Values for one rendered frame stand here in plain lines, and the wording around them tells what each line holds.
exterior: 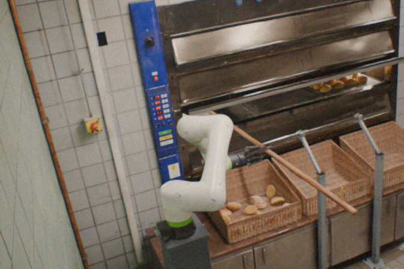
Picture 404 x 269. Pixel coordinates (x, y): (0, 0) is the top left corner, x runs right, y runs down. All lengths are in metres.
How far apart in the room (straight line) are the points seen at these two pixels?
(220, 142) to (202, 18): 1.10
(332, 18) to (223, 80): 0.95
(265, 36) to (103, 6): 1.12
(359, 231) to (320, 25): 1.55
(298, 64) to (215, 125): 1.32
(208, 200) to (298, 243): 1.41
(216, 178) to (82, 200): 1.36
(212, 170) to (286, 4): 1.59
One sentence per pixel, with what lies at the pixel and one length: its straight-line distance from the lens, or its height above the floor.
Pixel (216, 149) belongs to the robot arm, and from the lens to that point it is 2.04.
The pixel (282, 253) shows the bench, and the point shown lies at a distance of 3.17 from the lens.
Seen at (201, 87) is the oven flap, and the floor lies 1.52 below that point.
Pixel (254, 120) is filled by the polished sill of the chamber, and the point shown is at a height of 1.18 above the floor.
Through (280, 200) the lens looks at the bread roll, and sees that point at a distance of 3.25.
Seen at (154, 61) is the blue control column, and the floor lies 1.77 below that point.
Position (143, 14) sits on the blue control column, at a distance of 2.75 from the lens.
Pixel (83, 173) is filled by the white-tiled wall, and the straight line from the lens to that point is 2.99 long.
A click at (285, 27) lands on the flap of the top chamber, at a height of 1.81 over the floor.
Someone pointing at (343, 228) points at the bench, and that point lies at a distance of 3.38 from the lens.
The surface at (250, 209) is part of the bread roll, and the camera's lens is 3.18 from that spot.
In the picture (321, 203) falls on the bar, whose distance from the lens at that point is 3.05.
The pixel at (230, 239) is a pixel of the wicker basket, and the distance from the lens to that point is 2.96.
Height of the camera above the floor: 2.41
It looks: 22 degrees down
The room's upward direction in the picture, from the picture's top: 8 degrees counter-clockwise
